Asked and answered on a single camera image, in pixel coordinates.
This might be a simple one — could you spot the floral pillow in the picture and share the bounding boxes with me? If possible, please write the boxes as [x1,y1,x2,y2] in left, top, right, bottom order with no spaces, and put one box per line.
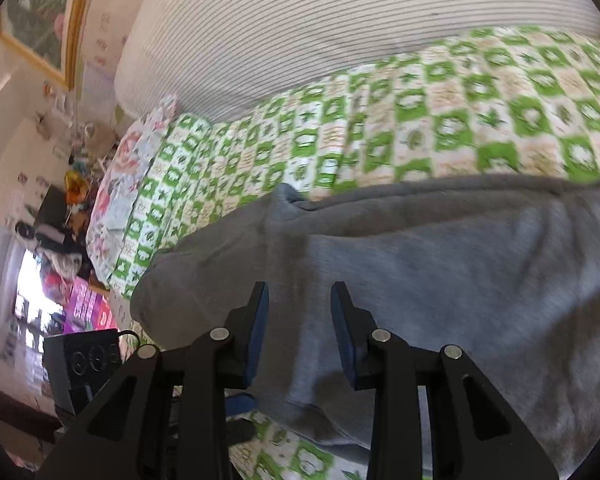
[86,94,178,284]

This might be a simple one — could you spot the purple box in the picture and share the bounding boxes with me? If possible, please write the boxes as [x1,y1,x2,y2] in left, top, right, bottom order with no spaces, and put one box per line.
[64,278,117,334]

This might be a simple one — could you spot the striped white headboard cushion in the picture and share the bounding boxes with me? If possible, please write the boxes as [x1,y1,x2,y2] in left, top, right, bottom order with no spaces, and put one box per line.
[114,0,600,120]

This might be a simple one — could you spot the black cable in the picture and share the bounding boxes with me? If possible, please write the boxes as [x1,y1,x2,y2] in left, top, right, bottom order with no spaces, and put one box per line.
[116,328,142,354]

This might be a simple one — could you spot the grey sweat pants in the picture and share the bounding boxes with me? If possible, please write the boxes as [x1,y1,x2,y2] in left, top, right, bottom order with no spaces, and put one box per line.
[130,174,600,477]

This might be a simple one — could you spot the wall calendar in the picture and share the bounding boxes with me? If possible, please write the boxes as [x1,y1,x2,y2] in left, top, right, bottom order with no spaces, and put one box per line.
[80,62,117,122]

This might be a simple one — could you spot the gold framed floral painting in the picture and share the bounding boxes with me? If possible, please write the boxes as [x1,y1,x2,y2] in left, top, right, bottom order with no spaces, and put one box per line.
[0,0,87,90]

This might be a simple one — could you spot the green white patterned bedsheet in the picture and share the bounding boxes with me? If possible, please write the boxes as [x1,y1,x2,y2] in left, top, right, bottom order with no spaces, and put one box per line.
[109,26,600,479]

